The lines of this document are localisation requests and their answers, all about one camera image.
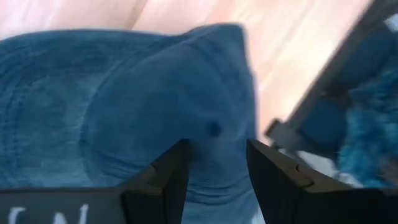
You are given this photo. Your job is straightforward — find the blue box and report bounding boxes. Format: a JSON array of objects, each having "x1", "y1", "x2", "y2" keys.
[{"x1": 263, "y1": 0, "x2": 398, "y2": 189}]

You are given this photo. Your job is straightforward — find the dark denim bucket hat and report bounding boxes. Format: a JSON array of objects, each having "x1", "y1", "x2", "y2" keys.
[{"x1": 0, "y1": 22, "x2": 262, "y2": 224}]

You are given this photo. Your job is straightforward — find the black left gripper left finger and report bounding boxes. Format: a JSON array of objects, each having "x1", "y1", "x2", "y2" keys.
[{"x1": 118, "y1": 139, "x2": 190, "y2": 224}]

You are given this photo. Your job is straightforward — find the blue fuzzy fabric item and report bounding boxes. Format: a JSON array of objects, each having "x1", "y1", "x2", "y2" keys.
[{"x1": 336, "y1": 67, "x2": 398, "y2": 189}]

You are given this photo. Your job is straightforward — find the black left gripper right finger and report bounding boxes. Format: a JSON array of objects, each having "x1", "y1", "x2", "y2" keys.
[{"x1": 246, "y1": 139, "x2": 355, "y2": 224}]

